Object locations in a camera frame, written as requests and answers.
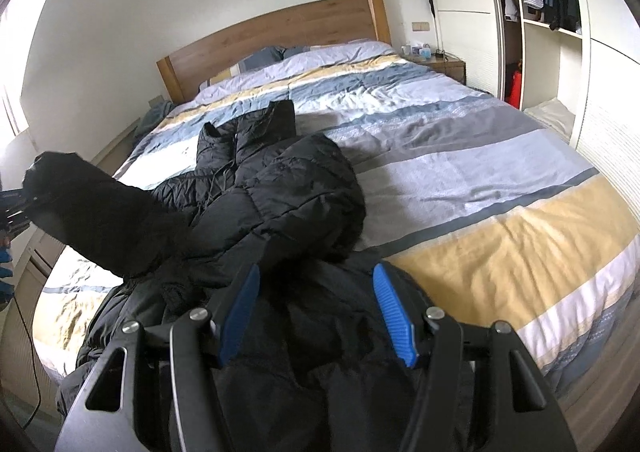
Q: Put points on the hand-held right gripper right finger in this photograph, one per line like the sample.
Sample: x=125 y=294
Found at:
x=395 y=317

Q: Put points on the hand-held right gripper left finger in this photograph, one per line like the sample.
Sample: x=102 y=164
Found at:
x=239 y=317

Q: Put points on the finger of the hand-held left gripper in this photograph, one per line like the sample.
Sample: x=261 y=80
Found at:
x=15 y=197
x=14 y=223

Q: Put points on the black puffer jacket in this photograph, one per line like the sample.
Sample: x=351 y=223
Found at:
x=280 y=192

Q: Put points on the person's left hand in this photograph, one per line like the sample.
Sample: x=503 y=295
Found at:
x=4 y=264

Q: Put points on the window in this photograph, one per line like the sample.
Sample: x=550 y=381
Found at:
x=10 y=82

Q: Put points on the blue-grey cloth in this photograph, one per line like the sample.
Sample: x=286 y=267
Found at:
x=152 y=120

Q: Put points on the white folded bedding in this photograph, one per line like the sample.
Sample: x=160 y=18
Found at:
x=550 y=115

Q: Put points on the wooden nightstand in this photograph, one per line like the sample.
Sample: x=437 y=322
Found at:
x=447 y=67

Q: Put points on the red bag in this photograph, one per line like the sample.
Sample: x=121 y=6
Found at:
x=513 y=87

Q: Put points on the wooden headboard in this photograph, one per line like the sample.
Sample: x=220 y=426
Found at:
x=280 y=32

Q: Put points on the white wardrobe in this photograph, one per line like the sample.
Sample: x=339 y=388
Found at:
x=550 y=57

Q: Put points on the wall switch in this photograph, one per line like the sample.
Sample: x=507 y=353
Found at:
x=421 y=25

